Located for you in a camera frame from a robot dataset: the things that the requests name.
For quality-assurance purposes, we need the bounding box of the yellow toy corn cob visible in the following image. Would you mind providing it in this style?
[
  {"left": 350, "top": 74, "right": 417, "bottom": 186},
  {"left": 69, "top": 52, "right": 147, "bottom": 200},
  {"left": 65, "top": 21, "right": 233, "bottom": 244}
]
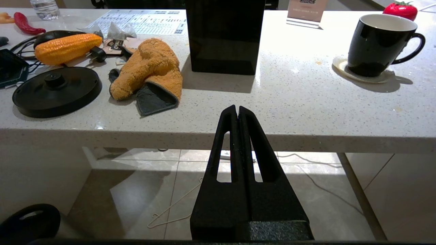
[{"left": 35, "top": 33, "right": 103, "bottom": 66}]

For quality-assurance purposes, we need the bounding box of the laminated printed sheet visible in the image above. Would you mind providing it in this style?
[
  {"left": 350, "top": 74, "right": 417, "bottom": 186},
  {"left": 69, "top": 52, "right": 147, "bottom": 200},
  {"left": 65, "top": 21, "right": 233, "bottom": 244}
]
[{"left": 85, "top": 9, "right": 188, "bottom": 35}]

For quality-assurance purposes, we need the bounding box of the thin grey floor cable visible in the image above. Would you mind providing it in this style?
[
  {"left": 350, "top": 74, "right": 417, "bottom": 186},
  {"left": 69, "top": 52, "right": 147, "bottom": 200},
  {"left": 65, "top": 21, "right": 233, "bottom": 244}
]
[{"left": 276, "top": 153, "right": 355, "bottom": 205}]

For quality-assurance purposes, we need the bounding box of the white power strip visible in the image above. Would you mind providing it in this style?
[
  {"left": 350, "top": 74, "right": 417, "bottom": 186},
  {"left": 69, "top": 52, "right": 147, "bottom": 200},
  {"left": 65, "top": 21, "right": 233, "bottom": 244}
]
[{"left": 220, "top": 150, "right": 258, "bottom": 163}]

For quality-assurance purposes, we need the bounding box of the red toy chili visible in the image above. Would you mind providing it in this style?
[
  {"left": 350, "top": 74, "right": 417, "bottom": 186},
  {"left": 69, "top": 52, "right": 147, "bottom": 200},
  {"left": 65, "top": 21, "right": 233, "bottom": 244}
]
[{"left": 14, "top": 12, "right": 46, "bottom": 35}]

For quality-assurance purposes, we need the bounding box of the red toy tomato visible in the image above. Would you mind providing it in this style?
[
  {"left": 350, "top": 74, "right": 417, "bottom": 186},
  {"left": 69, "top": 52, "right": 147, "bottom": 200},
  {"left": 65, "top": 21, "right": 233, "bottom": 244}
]
[{"left": 383, "top": 1, "right": 418, "bottom": 21}]

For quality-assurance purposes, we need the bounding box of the crumpled clear plastic wrapper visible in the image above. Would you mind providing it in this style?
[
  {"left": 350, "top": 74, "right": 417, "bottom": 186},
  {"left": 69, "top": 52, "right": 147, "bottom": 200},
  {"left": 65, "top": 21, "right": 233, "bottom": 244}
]
[
  {"left": 78, "top": 26, "right": 103, "bottom": 36},
  {"left": 107, "top": 22, "right": 137, "bottom": 39}
]

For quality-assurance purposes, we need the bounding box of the clear water bottle red cap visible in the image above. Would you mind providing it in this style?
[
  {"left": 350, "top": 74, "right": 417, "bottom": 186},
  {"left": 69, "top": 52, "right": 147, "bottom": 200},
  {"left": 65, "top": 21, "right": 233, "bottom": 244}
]
[{"left": 30, "top": 0, "right": 61, "bottom": 21}]

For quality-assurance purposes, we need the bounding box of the black mug white inside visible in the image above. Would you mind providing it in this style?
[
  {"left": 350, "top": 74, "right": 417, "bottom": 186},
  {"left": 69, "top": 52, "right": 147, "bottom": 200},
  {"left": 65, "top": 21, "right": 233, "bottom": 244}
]
[{"left": 347, "top": 14, "right": 426, "bottom": 78}]

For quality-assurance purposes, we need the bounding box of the black round kettle base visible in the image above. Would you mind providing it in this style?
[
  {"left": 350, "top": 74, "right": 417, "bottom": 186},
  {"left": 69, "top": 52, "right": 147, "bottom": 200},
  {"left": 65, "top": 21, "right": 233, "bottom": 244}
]
[{"left": 12, "top": 66, "right": 103, "bottom": 118}]

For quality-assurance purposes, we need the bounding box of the beige QR sign card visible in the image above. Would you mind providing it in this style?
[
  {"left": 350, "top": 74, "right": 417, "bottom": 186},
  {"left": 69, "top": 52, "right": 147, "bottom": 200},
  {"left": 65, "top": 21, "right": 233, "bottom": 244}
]
[{"left": 286, "top": 0, "right": 329, "bottom": 29}]

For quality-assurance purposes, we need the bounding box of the white round coaster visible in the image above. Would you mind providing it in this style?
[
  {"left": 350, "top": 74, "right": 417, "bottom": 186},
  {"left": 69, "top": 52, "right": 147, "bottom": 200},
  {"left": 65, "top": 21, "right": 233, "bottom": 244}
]
[{"left": 332, "top": 56, "right": 395, "bottom": 84}]

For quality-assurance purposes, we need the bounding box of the black power plug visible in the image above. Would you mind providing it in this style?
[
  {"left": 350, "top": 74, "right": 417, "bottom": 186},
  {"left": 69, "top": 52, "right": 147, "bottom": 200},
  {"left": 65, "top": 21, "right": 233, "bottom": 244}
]
[{"left": 89, "top": 46, "right": 108, "bottom": 63}]

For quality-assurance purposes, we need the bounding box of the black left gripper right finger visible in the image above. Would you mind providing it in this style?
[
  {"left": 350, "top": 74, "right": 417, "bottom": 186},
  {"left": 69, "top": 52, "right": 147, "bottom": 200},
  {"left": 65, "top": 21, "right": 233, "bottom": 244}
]
[{"left": 238, "top": 106, "right": 310, "bottom": 222}]

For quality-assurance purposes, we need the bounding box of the black cube tissue box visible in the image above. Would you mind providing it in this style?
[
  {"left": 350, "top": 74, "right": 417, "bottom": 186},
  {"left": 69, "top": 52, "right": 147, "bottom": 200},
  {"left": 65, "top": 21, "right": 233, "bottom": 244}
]
[{"left": 186, "top": 0, "right": 266, "bottom": 76}]

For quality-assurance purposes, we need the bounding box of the white wire hanger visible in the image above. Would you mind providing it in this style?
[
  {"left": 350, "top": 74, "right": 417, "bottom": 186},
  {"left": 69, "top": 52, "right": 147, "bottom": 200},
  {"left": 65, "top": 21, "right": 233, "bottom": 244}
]
[{"left": 147, "top": 177, "right": 205, "bottom": 228}]

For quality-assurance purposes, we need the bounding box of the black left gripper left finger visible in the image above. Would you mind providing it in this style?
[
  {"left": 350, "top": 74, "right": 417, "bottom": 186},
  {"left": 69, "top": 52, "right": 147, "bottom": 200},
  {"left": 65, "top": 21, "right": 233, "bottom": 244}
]
[{"left": 190, "top": 105, "right": 251, "bottom": 240}]

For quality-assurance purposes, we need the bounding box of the black rounded plastic object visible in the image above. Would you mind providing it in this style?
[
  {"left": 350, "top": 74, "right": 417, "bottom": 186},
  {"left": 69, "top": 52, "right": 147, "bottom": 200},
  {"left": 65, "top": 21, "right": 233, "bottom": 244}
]
[{"left": 0, "top": 203, "right": 61, "bottom": 244}]

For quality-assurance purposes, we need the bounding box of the paper card black label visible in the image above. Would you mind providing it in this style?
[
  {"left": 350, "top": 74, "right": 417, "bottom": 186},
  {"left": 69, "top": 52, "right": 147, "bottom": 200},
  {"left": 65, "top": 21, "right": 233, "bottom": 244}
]
[{"left": 102, "top": 37, "right": 143, "bottom": 55}]

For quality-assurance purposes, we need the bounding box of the black oval object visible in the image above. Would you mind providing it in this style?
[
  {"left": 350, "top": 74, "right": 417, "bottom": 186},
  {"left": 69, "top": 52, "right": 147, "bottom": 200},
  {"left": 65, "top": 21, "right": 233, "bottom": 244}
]
[{"left": 33, "top": 30, "right": 85, "bottom": 48}]

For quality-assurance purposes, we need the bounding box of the black kettle base cord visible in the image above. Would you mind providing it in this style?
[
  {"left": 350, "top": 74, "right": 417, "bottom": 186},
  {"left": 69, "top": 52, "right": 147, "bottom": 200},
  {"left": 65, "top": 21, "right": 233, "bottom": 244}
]
[{"left": 10, "top": 36, "right": 45, "bottom": 74}]

